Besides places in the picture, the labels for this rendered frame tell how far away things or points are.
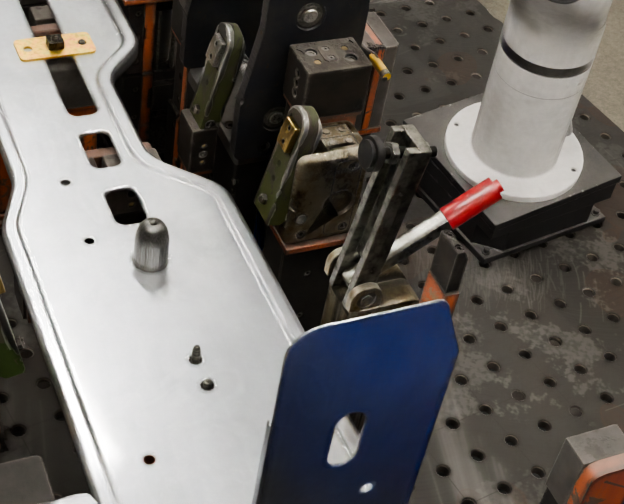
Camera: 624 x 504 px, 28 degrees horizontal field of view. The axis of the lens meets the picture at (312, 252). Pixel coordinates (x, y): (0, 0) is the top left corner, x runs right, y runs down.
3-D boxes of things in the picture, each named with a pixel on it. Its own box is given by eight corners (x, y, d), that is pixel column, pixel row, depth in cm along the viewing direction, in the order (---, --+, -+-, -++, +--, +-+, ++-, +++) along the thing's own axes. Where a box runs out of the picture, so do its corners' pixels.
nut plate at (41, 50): (21, 62, 134) (21, 53, 133) (12, 42, 137) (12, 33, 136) (97, 53, 137) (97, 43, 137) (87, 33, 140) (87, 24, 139)
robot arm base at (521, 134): (542, 95, 180) (577, -10, 166) (606, 188, 168) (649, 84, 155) (422, 116, 174) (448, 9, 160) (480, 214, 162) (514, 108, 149)
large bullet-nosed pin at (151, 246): (128, 263, 117) (131, 211, 113) (160, 257, 118) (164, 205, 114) (138, 286, 115) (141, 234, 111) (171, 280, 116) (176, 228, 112)
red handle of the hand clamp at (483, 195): (331, 260, 109) (485, 162, 108) (340, 273, 111) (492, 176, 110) (351, 294, 107) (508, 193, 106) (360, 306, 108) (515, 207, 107)
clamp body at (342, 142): (222, 366, 148) (257, 116, 122) (311, 346, 152) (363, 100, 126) (250, 426, 142) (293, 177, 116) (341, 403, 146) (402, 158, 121)
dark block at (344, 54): (244, 329, 152) (289, 42, 123) (297, 318, 154) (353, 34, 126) (259, 360, 149) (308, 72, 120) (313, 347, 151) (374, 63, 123)
